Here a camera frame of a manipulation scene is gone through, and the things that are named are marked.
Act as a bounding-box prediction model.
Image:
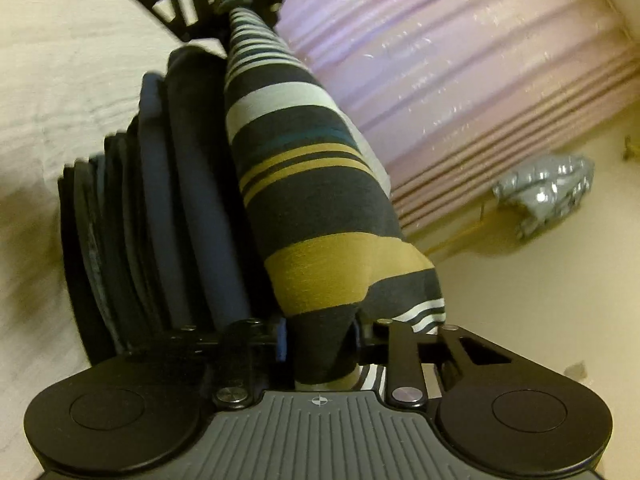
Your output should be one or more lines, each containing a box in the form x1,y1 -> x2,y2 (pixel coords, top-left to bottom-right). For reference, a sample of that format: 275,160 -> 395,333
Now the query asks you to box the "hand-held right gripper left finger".
125,317 -> 290,409

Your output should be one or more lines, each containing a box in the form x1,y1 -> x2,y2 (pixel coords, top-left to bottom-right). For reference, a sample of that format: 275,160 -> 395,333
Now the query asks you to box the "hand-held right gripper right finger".
350,319 -> 513,407

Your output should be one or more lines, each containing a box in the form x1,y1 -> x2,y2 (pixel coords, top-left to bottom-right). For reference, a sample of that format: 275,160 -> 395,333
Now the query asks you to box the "striped knit sweater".
222,0 -> 447,395

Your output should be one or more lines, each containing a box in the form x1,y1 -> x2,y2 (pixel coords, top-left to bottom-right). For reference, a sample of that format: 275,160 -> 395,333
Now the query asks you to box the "white ribbed bedspread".
0,0 -> 236,466

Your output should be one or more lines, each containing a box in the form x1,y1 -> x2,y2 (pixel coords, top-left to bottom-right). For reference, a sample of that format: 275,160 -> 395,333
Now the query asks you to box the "pink pleated curtain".
272,0 -> 632,257

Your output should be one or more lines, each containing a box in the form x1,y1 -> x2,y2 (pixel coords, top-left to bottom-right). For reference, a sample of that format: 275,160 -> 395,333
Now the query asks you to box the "silver crumpled bag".
491,154 -> 597,242

